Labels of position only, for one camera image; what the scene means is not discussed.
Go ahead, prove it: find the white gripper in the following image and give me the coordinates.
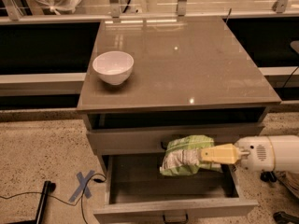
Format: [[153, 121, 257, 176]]
[[200, 136, 275, 172]]

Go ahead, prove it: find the green jalapeno chip bag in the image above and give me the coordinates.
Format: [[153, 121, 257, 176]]
[[160, 135, 221, 176]]

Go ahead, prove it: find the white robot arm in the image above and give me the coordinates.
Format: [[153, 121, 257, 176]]
[[199, 135, 299, 173]]

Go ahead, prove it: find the grey drawer cabinet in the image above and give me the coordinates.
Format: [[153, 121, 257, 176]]
[[76, 15, 283, 224]]

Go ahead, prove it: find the open middle drawer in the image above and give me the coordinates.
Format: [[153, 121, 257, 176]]
[[94, 153, 258, 224]]

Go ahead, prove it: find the black stand leg right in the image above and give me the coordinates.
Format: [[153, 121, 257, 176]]
[[260, 172, 277, 182]]

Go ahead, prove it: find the black stand leg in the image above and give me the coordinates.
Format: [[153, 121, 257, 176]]
[[9, 181, 56, 224], [260, 172, 277, 182]]

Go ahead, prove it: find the black object bottom right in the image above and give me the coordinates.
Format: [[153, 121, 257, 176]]
[[273, 211, 299, 224]]

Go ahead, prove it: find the white bowl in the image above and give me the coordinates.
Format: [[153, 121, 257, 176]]
[[92, 51, 134, 85]]

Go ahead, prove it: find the blue tape cross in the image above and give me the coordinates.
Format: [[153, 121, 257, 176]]
[[69, 170, 95, 203]]

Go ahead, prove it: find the black stand leg left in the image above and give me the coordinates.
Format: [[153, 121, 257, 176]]
[[9, 181, 56, 224]]

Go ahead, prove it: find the black top drawer handle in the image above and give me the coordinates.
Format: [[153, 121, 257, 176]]
[[160, 141, 169, 150]]

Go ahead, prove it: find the black drawer handle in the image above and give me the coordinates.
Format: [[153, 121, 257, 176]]
[[160, 141, 169, 150], [163, 214, 189, 224]]

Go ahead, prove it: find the black middle drawer handle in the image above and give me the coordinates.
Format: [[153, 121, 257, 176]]
[[163, 214, 189, 224]]

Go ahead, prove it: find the black floor cable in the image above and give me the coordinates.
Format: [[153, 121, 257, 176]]
[[0, 172, 107, 224]]

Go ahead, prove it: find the metal railing post left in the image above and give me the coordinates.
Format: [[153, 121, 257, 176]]
[[2, 0, 22, 21]]

